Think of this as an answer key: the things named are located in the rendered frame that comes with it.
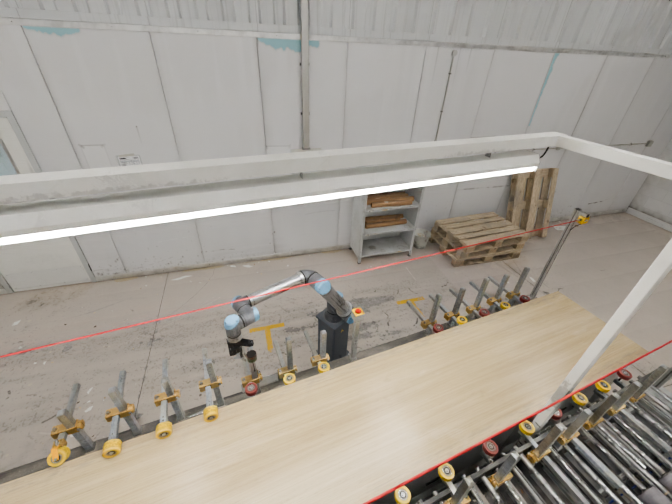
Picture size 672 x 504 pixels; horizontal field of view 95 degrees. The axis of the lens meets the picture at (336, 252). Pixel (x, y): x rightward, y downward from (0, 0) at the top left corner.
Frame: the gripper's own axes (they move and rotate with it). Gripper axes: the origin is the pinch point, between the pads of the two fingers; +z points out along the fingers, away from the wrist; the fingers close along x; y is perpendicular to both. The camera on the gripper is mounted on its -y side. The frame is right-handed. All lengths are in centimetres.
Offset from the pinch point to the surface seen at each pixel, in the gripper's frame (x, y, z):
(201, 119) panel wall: -255, -9, -101
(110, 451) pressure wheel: 31, 73, 5
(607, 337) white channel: 106, -161, -68
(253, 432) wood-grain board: 46.1, 2.4, 10.5
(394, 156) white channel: 44, -68, -143
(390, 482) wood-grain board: 98, -59, 10
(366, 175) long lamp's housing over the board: 45, -56, -137
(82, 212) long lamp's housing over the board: 46, 34, -136
